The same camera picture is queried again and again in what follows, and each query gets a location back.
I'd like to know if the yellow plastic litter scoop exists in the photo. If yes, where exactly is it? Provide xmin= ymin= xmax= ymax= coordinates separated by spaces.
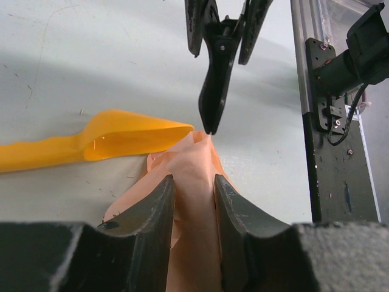
xmin=1 ymin=109 xmax=194 ymax=173

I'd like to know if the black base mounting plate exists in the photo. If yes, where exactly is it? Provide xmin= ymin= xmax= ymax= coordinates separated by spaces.
xmin=303 ymin=38 xmax=380 ymax=223

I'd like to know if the black bag sealing clip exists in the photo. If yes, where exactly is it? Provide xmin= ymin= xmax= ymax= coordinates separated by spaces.
xmin=198 ymin=19 xmax=244 ymax=135

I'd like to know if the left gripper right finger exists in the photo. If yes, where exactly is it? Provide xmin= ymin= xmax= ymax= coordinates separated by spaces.
xmin=215 ymin=175 xmax=388 ymax=291

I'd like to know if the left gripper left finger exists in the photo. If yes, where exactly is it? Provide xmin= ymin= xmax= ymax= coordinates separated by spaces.
xmin=1 ymin=175 xmax=174 ymax=291

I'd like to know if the pink cat litter bag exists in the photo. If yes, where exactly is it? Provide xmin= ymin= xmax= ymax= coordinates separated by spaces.
xmin=103 ymin=131 xmax=225 ymax=291

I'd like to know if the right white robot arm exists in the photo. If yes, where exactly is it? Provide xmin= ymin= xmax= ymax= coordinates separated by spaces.
xmin=185 ymin=1 xmax=388 ymax=99

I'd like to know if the aluminium frame rail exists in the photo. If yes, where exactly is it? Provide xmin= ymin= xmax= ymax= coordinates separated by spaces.
xmin=290 ymin=0 xmax=377 ymax=223

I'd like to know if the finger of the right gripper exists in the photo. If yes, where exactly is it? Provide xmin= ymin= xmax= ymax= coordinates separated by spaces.
xmin=184 ymin=0 xmax=219 ymax=58
xmin=238 ymin=0 xmax=273 ymax=65

